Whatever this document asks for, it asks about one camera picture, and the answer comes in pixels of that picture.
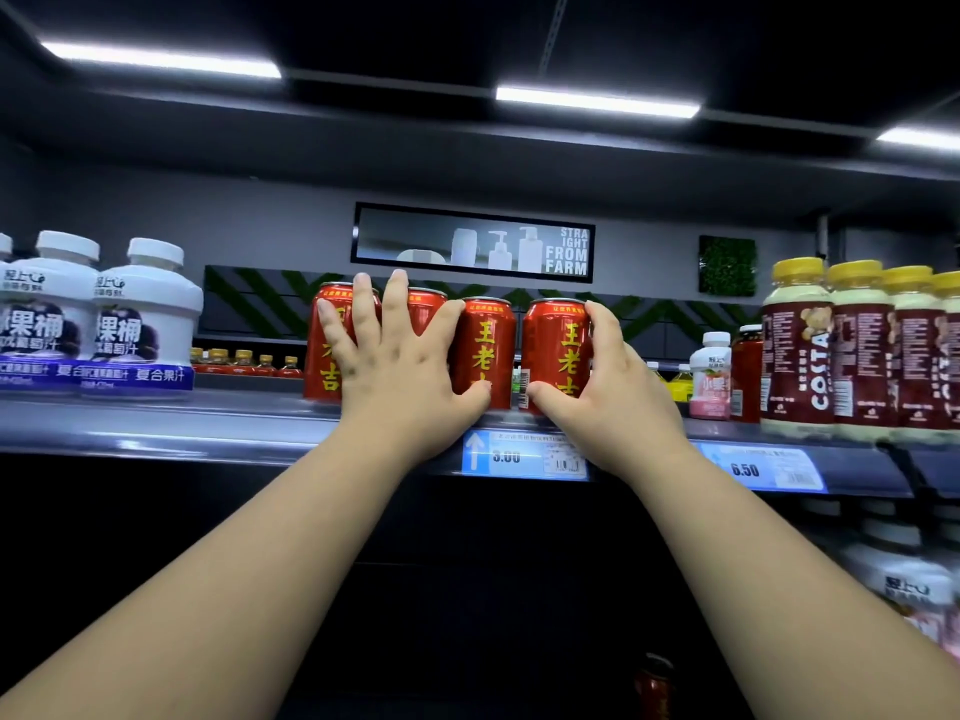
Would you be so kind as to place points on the yellow-green drink bottle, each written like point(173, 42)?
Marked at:
point(681, 383)

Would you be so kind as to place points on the person's left forearm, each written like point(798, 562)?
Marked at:
point(225, 592)

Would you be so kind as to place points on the person's left little finger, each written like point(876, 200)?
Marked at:
point(334, 329)

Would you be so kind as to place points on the blue and white price tag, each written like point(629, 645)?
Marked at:
point(525, 455)
point(765, 468)

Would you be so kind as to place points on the small pink-label white bottle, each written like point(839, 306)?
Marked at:
point(711, 382)

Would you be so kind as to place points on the yellow-capped milk tea bottle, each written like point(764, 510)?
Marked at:
point(951, 352)
point(796, 352)
point(919, 359)
point(862, 359)

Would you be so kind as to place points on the red drink can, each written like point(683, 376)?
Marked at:
point(555, 344)
point(324, 382)
point(484, 352)
point(427, 307)

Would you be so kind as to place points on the grey metal shelf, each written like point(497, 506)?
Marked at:
point(225, 427)

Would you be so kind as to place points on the person's left middle finger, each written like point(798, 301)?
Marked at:
point(398, 303)

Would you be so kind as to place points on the black-framed wall sign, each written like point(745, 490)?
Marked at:
point(472, 243)

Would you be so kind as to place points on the person's left thumb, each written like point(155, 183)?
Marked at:
point(469, 401)

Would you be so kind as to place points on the white pink-label drink bottle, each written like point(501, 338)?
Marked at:
point(900, 584)

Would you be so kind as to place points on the person's right forearm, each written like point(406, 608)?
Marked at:
point(765, 592)

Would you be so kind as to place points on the dark red juice bottle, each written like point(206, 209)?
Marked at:
point(747, 374)

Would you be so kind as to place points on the person's right thumb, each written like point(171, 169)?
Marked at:
point(551, 401)

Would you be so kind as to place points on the ceiling strip light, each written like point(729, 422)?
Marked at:
point(919, 138)
point(596, 102)
point(161, 59)

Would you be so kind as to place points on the green plant wall panel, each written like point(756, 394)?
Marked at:
point(727, 266)

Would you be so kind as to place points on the person's right hand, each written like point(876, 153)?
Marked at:
point(622, 412)

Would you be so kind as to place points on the white barrel-shaped drink bottle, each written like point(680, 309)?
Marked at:
point(3, 322)
point(142, 329)
point(45, 322)

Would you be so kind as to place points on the person's left hand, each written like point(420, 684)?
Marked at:
point(394, 382)

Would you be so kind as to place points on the red glass bottle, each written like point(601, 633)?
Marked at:
point(655, 689)

